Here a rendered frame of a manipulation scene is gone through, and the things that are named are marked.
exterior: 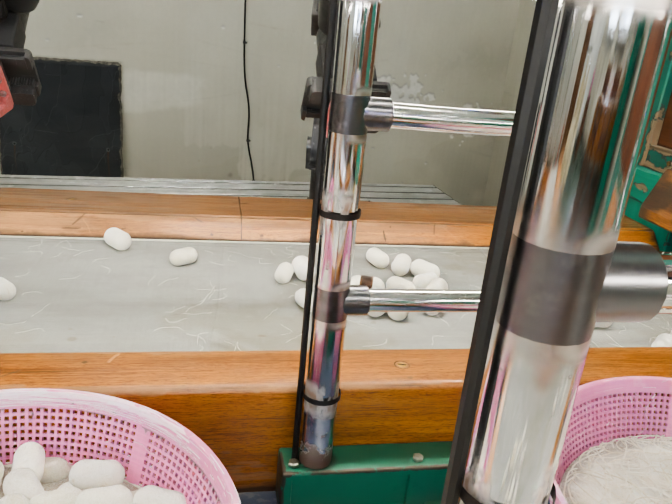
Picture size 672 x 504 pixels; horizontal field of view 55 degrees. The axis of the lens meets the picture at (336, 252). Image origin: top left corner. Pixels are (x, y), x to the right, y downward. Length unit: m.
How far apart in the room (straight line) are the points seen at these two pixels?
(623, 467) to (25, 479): 0.39
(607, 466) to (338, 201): 0.28
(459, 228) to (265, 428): 0.47
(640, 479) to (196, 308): 0.39
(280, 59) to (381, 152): 0.60
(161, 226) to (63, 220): 0.11
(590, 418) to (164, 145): 2.37
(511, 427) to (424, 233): 0.69
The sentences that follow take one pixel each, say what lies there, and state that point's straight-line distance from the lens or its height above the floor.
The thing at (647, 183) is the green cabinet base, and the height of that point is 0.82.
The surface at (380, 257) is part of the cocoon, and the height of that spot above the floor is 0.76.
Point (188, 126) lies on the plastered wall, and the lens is 2.72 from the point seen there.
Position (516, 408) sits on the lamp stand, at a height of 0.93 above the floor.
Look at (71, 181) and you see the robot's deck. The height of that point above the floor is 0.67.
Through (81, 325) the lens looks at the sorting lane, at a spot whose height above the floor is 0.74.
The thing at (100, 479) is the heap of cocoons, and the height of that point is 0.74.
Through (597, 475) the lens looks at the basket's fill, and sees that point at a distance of 0.51.
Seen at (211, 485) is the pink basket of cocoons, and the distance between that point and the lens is 0.39.
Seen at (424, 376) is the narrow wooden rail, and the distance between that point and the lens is 0.49.
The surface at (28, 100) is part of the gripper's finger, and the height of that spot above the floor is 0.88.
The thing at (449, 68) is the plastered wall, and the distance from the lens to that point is 2.94.
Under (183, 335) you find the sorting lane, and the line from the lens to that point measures 0.57.
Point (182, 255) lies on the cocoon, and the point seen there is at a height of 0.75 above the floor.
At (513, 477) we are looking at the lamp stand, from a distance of 0.17.
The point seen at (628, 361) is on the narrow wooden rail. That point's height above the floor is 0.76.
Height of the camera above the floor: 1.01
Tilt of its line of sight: 21 degrees down
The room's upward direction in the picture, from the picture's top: 6 degrees clockwise
